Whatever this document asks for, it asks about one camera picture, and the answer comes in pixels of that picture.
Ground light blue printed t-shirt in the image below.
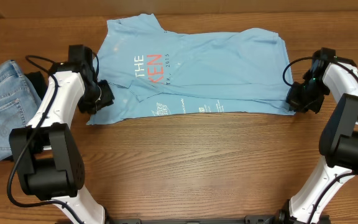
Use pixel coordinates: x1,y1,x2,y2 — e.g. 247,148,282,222
89,14,292,125

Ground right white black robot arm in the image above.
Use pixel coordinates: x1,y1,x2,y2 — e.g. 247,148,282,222
273,48,358,223

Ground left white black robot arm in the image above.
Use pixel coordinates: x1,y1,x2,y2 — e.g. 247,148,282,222
7,45,114,224

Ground folded black garment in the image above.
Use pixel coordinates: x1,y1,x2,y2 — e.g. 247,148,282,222
3,71,48,162

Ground folded blue denim jeans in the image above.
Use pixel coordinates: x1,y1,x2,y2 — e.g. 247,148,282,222
0,59,43,167

